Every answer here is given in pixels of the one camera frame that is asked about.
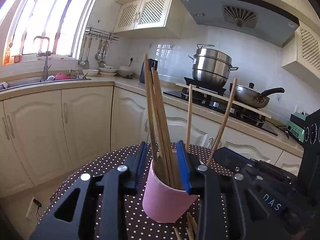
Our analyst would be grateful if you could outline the wooden chopstick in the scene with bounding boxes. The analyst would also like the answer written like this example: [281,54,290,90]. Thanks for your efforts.
[185,228,194,240]
[185,84,193,152]
[147,70,173,186]
[151,67,182,190]
[206,79,238,166]
[174,228,182,240]
[144,54,158,173]
[187,212,197,235]

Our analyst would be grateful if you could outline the pink cylindrical utensil cup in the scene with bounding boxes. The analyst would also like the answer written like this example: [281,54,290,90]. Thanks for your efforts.
[142,164,198,223]

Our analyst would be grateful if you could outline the green kitchen appliance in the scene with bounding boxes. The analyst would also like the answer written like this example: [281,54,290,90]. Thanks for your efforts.
[287,112,309,144]

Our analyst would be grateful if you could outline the cream lower kitchen cabinets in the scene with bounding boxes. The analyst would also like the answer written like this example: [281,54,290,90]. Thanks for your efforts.
[1,81,303,197]

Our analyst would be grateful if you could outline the kitchen window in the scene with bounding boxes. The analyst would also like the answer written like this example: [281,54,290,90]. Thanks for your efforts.
[1,0,96,66]

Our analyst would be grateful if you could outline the brown polka dot tablecloth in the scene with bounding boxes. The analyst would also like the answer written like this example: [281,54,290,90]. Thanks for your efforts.
[35,143,241,240]

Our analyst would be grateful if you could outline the black gas stove top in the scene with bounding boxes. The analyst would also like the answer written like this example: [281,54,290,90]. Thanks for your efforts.
[164,88,278,136]

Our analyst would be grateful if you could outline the stainless steel steamer pot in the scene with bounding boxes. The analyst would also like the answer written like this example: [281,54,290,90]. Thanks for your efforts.
[188,44,239,88]

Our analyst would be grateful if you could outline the white bowls on counter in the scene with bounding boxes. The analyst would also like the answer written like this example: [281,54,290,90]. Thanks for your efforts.
[82,66,134,77]

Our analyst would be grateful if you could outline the black electric kettle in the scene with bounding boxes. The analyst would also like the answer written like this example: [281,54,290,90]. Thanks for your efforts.
[139,58,158,84]

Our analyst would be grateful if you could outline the chrome sink faucet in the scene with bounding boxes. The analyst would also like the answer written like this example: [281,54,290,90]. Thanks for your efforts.
[33,35,51,81]

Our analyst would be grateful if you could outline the grey range hood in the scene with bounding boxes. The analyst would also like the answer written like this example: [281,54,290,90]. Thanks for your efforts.
[180,0,300,47]

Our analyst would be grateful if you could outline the cream upper lattice cabinet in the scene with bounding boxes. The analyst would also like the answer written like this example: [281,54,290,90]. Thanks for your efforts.
[113,0,187,39]

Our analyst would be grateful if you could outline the stainless steel sink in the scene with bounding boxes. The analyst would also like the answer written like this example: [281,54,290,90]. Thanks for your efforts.
[1,72,91,90]

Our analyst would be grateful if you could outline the frying pan with black handle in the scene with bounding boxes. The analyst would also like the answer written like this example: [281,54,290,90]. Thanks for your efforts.
[234,83,285,109]

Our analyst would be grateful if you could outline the wall utensil rack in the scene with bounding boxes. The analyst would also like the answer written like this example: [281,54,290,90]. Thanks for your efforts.
[78,26,120,69]

